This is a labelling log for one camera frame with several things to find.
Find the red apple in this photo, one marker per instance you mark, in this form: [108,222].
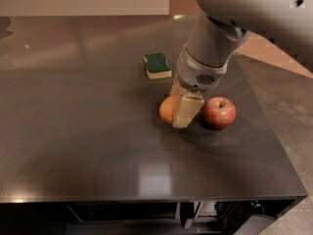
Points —
[219,112]

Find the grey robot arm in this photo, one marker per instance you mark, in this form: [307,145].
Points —
[221,28]

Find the green yellow sponge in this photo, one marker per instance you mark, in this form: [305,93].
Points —
[156,66]

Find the dark cabinet under counter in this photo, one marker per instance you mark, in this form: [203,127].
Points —
[210,217]

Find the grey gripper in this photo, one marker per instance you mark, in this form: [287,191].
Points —
[196,73]

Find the orange fruit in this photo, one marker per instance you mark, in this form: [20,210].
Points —
[167,109]

